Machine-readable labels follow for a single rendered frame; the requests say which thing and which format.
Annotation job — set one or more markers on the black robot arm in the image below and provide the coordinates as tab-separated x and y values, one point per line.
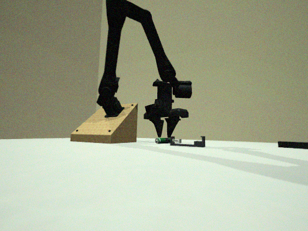
117	11

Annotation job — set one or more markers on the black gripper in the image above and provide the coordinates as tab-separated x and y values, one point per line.
172	114

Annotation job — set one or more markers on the green cylindrical battery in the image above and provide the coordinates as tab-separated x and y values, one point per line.
162	140

